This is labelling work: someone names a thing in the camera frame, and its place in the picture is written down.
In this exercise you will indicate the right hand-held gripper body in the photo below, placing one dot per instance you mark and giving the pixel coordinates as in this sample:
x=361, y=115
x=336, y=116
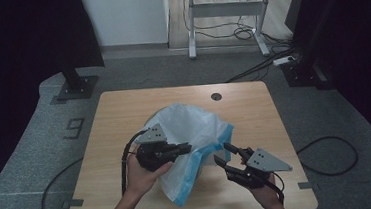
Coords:
x=265, y=163

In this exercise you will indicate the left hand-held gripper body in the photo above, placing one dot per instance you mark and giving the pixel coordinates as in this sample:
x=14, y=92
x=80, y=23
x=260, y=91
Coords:
x=154, y=153

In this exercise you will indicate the white plastic bag blue edge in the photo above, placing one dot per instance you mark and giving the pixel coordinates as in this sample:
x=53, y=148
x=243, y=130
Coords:
x=192, y=127

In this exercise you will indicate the person's left hand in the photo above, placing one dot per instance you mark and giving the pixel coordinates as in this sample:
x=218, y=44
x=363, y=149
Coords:
x=142, y=179

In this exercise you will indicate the person's right hand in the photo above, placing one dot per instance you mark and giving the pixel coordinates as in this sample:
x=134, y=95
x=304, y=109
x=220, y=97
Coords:
x=271, y=196

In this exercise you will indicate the black metal stand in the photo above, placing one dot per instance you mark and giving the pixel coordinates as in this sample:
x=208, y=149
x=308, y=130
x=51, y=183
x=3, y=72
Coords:
x=78, y=88
x=300, y=75

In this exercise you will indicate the white power strip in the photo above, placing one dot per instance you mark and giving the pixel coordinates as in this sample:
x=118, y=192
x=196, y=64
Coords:
x=283, y=60

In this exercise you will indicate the white-legged desk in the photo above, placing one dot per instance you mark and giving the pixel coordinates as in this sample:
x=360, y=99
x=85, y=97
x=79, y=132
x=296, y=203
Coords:
x=229, y=9

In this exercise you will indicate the black curtain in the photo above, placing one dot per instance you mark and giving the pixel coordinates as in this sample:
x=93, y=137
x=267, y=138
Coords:
x=368, y=36
x=18, y=47

